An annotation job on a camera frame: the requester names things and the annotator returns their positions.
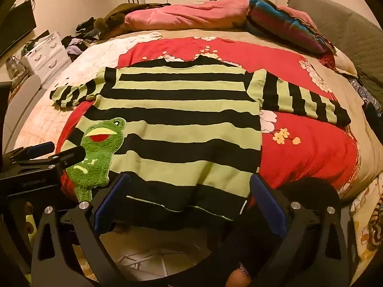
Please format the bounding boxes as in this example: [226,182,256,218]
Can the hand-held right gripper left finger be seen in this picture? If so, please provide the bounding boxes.
[31,173,132,287]

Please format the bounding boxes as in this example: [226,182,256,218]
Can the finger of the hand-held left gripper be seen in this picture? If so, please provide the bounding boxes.
[18,146,86,171]
[3,142,56,165]

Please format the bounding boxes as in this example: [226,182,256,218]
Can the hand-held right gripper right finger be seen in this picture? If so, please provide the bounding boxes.
[250,173,349,287]

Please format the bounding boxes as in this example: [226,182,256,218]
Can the green black striped sweater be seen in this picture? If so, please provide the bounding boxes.
[49,55,351,222]

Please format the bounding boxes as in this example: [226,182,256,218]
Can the pile of dark clothes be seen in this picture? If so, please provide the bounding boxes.
[61,18,101,57]

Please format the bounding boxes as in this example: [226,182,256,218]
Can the dark patterned clothes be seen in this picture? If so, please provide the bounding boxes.
[347,75,383,117]

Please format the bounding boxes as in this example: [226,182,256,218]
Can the peach white plush blanket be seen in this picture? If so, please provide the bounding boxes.
[13,31,163,153]

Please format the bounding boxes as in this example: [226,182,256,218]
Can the person's dark trouser leg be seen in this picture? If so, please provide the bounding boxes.
[206,176,340,287]

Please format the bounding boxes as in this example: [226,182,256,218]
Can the red floral blanket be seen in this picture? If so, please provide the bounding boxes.
[55,36,360,198]

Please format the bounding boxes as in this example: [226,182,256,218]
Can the brown slipper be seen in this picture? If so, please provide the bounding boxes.
[229,267,252,287]

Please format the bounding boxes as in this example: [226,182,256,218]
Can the white drawer unit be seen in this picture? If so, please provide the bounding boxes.
[21,31,72,81]

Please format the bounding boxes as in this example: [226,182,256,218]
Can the floral patterned bed cover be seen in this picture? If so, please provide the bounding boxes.
[349,179,383,264]

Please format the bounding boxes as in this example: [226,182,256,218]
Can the black television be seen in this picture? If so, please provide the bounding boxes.
[0,0,37,57]

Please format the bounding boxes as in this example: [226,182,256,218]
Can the brown coat with fur pompom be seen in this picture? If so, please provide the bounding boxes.
[93,3,171,39]

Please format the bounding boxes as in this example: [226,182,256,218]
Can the cream pillow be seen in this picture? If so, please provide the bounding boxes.
[326,51,358,77]

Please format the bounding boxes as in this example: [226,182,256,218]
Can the grey quilted headboard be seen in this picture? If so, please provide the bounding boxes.
[287,0,383,102]

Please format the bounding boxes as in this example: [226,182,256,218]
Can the grey padded bed frame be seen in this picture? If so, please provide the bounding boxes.
[3,75,42,153]

